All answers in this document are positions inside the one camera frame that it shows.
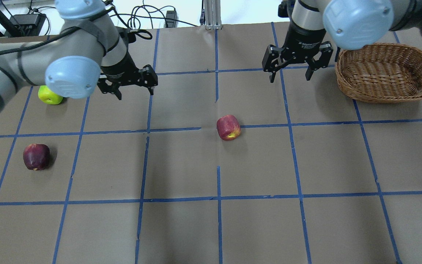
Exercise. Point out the aluminium frame post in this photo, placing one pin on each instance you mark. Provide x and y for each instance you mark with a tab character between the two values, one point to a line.
211	14

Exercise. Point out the black power adapter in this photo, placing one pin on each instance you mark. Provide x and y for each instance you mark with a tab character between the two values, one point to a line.
29	24

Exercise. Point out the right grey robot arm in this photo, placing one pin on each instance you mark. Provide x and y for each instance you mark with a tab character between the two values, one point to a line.
351	24

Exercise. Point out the wicker basket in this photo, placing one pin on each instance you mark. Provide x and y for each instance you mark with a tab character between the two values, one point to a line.
381	73

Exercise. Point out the dark red apple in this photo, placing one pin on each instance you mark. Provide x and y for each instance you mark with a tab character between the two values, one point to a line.
36	157

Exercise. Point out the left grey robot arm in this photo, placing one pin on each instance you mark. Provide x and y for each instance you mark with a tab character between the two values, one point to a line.
89	53

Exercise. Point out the green apple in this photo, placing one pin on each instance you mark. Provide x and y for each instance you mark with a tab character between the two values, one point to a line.
48	96

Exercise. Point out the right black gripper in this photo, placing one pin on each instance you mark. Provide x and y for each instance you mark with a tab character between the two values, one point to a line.
303	41

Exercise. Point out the red yellow apple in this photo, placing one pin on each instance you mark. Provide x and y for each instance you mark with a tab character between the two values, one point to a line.
228	127

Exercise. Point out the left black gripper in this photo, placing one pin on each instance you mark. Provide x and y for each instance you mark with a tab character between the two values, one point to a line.
119	67

